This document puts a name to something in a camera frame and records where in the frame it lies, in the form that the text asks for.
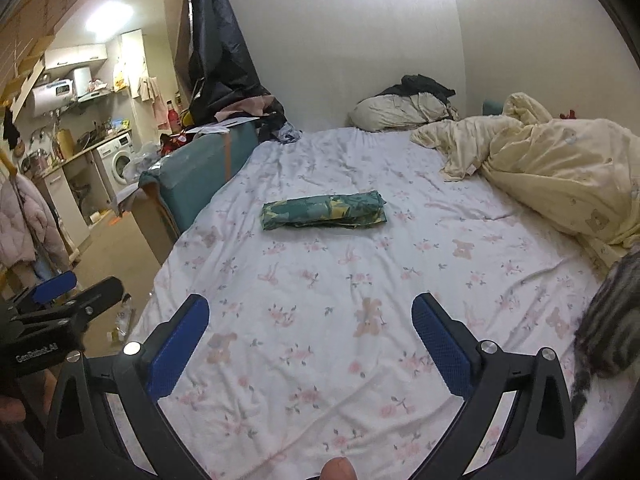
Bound white water heater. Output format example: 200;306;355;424
30;79;75;117

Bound person's right hand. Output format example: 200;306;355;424
319;457;357;480

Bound white wall cabinet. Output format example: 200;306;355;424
44;44;107;70

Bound black hanging garment bag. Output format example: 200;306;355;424
189;0;268;125

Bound white floral bed sheet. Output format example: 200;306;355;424
132;129;600;479

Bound cream pillow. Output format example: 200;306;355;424
347;92;459;132

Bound red bottle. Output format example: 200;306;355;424
166;101;182;134

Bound person's left hand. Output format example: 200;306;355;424
1;370;56;424

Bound cream yellow duvet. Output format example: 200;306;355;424
410;92;639;266

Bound black clothes on pillow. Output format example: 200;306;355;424
380;74;456;104

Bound grey tabby cat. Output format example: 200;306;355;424
570;245;639;419

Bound white washing machine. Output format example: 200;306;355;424
93;131;134;196

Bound pink puffer jacket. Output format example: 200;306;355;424
1;174;70;269

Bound green yellow patterned pants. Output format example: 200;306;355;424
259;191;387;231

